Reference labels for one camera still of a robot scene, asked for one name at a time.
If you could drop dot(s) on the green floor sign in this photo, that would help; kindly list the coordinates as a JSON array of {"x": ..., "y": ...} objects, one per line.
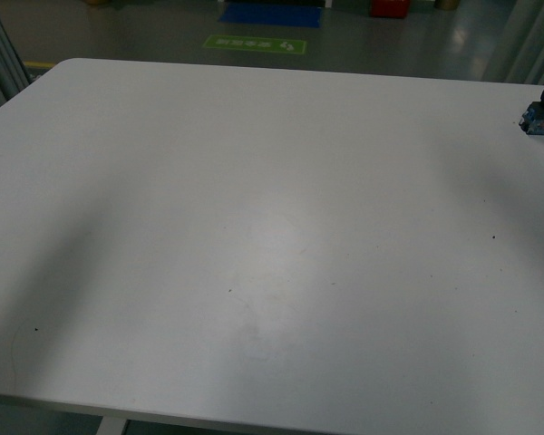
[{"x": 256, "y": 44}]

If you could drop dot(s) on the blue floor mat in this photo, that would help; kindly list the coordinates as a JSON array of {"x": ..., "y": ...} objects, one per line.
[{"x": 269, "y": 14}]

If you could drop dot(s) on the red fire extinguisher box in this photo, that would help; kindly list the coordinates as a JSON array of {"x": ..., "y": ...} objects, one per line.
[{"x": 397, "y": 9}]

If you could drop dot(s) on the white table leg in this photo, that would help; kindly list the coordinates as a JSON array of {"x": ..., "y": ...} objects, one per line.
[{"x": 112, "y": 426}]

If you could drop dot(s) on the right grey curtain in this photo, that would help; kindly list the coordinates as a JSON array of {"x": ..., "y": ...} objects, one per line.
[{"x": 527, "y": 50}]

